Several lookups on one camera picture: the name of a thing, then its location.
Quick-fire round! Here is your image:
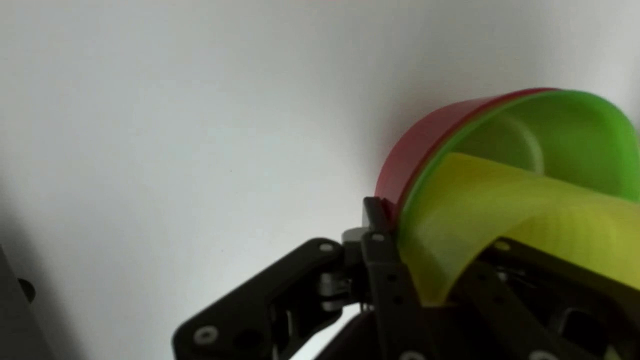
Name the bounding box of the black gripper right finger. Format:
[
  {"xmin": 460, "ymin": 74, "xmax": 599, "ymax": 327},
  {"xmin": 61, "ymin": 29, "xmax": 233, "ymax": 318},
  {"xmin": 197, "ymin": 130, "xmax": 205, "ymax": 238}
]
[{"xmin": 448, "ymin": 236, "xmax": 640, "ymax": 360}]

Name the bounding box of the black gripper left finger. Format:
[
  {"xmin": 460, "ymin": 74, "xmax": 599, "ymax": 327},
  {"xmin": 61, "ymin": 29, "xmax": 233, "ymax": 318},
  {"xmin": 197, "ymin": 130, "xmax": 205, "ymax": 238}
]
[{"xmin": 170, "ymin": 194, "xmax": 428, "ymax": 360}]

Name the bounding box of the yellow plastic cup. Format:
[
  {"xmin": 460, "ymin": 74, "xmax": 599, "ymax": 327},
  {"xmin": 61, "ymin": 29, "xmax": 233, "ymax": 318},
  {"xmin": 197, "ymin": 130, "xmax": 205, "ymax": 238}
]
[{"xmin": 399, "ymin": 151, "xmax": 640, "ymax": 306}]

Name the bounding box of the pink plastic bowl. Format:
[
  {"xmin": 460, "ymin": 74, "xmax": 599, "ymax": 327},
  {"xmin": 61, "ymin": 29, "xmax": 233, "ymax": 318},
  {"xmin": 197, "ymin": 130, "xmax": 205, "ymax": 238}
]
[{"xmin": 374, "ymin": 87, "xmax": 563, "ymax": 219}]

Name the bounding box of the green plastic bowl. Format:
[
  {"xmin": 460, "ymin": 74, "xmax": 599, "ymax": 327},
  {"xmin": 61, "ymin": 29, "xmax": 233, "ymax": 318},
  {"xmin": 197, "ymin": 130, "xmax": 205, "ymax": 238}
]
[{"xmin": 399, "ymin": 88, "xmax": 640, "ymax": 269}]

